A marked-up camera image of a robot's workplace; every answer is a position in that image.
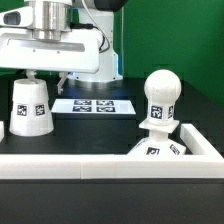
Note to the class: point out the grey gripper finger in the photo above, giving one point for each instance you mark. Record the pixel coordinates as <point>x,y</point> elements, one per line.
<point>63,77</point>
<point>31,75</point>

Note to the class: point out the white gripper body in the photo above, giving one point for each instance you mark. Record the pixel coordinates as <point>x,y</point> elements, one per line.
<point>77,51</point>

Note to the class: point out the white lamp shade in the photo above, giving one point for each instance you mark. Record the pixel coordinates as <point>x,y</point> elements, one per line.
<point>30,115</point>

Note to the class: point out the white lamp bulb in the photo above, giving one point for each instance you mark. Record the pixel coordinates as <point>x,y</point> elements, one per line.
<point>162,89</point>

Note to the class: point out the white lamp base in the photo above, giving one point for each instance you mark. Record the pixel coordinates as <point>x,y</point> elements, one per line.
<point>158,142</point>

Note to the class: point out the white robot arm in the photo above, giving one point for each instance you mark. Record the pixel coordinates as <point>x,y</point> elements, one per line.
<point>53,18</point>

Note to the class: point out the white marker sheet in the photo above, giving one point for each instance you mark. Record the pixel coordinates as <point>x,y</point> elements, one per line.
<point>92,106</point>

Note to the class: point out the white block at left edge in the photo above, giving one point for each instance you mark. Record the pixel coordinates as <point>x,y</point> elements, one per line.
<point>1,130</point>

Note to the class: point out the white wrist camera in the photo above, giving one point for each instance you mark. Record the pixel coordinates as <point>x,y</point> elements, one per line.
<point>20,17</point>

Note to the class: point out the white frame wall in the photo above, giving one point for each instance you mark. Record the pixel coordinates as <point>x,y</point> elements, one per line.
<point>204,161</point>

